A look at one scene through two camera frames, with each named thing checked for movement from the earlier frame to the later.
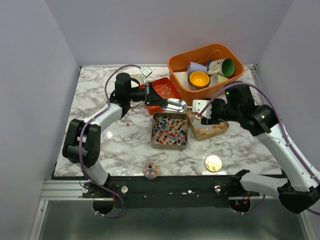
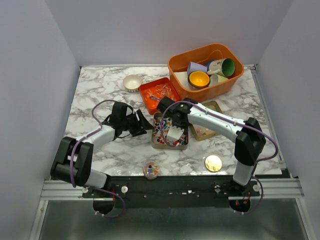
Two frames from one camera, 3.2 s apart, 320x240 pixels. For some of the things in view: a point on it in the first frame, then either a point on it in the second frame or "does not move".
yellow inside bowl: [198, 79] does not move
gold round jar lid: [213, 163] does not move
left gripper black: [153, 98] to [141, 125]
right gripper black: [212, 121] to [184, 127]
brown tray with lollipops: [169, 131] does not move
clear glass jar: [151, 169] does not move
